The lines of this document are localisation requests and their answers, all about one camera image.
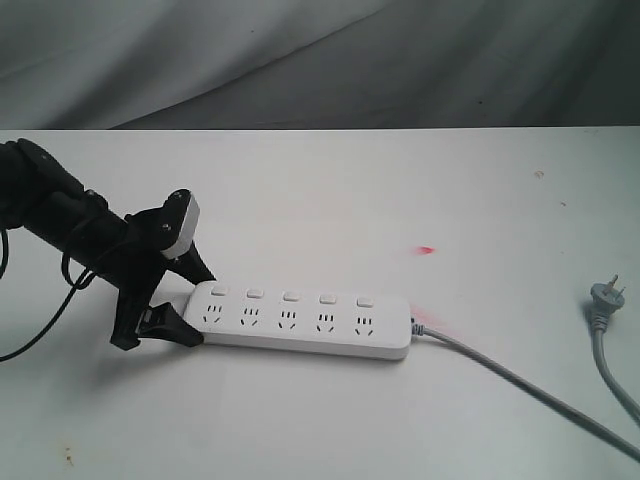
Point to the grey backdrop cloth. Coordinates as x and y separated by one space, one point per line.
318 64

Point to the grey three-pin plug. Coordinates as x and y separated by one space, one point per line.
606 299

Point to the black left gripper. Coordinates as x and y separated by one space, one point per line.
121 251

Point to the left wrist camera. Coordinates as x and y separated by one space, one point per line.
178 221

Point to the white five-outlet power strip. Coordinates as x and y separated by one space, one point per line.
288 319

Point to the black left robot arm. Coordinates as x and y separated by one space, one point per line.
38 194

